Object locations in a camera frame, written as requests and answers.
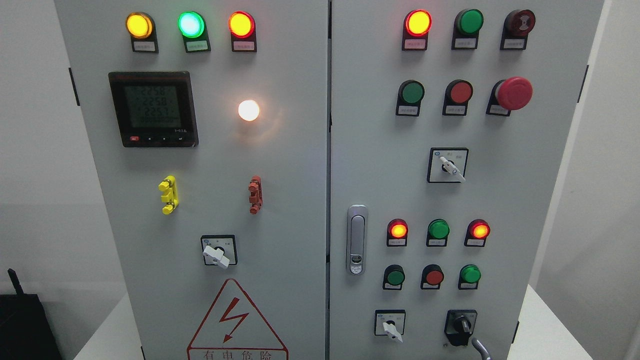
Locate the black rotary knob switch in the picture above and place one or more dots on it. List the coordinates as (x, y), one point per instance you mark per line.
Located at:
(459, 326)

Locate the red terminal connector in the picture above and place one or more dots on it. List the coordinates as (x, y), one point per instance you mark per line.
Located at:
(255, 194)

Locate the red lit lamp lower left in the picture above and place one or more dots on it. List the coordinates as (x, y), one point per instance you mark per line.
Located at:
(397, 233)

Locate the white lit indicator lamp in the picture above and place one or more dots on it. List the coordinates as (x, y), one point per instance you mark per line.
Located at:
(248, 110)

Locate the green push button lower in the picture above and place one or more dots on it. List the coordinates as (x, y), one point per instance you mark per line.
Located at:
(393, 277)

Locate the green push button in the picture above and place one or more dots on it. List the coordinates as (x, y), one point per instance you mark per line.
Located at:
(393, 277)
(410, 94)

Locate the green push button upper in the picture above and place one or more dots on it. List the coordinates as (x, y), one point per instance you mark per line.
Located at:
(410, 94)

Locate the grey left cabinet door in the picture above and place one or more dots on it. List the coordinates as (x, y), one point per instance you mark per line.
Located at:
(281, 250)

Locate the grey cabinet door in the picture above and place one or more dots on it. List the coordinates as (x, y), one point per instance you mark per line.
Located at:
(281, 250)
(380, 160)

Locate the green lamp lower middle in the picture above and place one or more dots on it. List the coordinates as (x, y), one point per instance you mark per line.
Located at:
(437, 234)

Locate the grey right cabinet door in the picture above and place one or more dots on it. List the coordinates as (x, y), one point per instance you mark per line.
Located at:
(380, 160)

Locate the red push button lower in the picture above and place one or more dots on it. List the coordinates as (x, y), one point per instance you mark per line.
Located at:
(432, 277)

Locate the red push button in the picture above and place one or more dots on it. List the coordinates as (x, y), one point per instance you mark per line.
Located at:
(432, 277)
(457, 96)

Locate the yellow terminal connector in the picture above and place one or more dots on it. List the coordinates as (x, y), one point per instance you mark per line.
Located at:
(169, 189)

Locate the red push button upper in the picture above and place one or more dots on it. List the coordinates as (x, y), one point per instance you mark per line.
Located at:
(457, 96)

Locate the red lamp lower right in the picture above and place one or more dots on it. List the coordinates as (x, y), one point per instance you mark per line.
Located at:
(477, 232)

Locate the red lightning warning sticker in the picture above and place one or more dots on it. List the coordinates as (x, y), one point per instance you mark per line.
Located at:
(235, 329)

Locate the red lit indicator lamp left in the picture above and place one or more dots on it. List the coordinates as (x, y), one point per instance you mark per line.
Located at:
(242, 28)

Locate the green lamp bottom right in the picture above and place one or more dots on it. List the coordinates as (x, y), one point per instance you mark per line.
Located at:
(469, 277)

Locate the black digital power meter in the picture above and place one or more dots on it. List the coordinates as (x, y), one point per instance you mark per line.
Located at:
(154, 109)

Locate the red lit lamp right door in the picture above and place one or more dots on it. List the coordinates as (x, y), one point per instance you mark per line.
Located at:
(416, 27)

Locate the green lit indicator lamp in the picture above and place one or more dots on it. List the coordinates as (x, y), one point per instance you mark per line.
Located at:
(193, 29)

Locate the red emergency stop mushroom button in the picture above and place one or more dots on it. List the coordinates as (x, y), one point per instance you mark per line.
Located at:
(509, 95)

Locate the green lamp top right door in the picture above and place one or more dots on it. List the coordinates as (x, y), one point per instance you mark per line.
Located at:
(467, 26)

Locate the yellow indicator lamp top left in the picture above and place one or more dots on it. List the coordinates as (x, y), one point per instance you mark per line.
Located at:
(142, 31)

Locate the red black buzzer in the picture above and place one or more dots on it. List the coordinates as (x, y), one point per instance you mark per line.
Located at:
(516, 27)

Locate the black device with antenna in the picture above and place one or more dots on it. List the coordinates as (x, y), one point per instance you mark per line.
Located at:
(25, 332)

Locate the silver door lock handle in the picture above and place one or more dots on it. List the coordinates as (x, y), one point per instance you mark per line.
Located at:
(356, 235)

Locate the white selector switch left door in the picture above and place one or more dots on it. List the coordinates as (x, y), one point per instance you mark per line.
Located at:
(219, 250)

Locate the white selector switch upper right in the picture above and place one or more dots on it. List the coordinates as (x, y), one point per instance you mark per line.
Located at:
(447, 165)

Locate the white selector switch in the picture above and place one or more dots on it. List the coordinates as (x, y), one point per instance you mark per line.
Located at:
(447, 165)
(390, 323)

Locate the white selector switch bottom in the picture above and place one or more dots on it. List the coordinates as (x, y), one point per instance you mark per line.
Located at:
(390, 323)

